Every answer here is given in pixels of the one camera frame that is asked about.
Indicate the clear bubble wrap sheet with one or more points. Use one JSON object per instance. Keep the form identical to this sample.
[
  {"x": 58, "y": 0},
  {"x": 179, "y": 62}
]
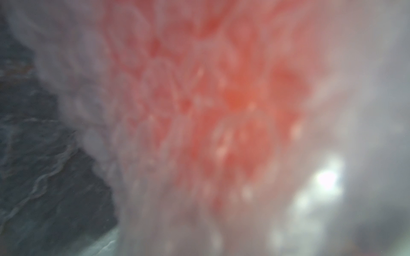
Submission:
[{"x": 339, "y": 187}]

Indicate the red plastic wine glass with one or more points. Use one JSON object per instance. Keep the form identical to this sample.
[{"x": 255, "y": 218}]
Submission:
[{"x": 211, "y": 88}]

